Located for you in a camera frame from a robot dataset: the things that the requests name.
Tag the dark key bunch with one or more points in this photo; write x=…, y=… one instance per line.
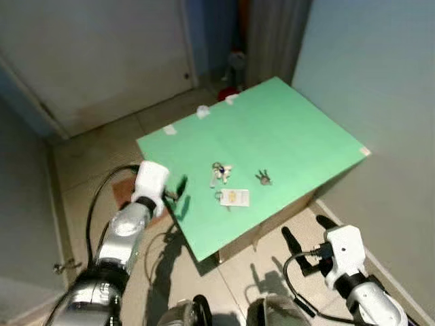
x=264, y=178

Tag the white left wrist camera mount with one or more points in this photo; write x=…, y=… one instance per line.
x=149, y=180

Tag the small metal floor fixture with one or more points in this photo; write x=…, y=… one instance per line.
x=66, y=266

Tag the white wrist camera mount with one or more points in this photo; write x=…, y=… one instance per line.
x=149, y=180
x=344, y=255

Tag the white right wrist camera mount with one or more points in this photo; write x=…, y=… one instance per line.
x=344, y=255

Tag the white door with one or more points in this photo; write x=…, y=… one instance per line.
x=95, y=54

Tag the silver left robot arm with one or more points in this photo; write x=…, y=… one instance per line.
x=126, y=234

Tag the brown cardboard box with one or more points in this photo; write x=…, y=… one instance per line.
x=258, y=236

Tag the key with white card tag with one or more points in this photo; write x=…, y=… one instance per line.
x=236, y=197

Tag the robot right leg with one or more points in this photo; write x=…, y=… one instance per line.
x=275, y=312

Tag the grey curtain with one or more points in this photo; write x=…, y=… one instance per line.
x=275, y=37

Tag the grey object with red base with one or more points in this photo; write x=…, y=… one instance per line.
x=236, y=66

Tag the robot leg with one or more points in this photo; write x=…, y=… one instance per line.
x=183, y=314
x=275, y=312

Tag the clear tape piece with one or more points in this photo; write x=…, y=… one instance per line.
x=232, y=99
x=170, y=130
x=365, y=151
x=202, y=111

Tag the green sheet covering box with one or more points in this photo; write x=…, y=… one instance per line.
x=285, y=136

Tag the robot left leg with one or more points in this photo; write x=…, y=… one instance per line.
x=183, y=314

